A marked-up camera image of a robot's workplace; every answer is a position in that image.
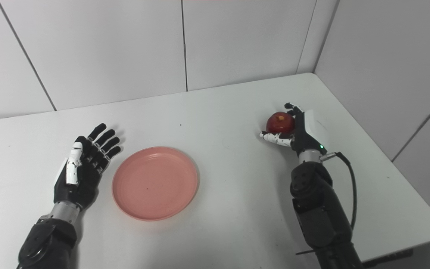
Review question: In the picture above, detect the red apple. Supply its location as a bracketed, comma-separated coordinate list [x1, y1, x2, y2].
[266, 111, 296, 135]

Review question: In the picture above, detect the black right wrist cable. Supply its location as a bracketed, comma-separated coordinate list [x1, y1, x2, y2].
[319, 151, 358, 231]

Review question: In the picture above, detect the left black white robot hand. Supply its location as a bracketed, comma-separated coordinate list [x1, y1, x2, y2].
[53, 123, 122, 212]

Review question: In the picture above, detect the pink round plate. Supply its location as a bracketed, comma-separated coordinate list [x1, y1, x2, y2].
[112, 146, 200, 222]

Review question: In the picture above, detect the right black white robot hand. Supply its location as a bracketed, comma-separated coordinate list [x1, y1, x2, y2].
[259, 102, 328, 156]

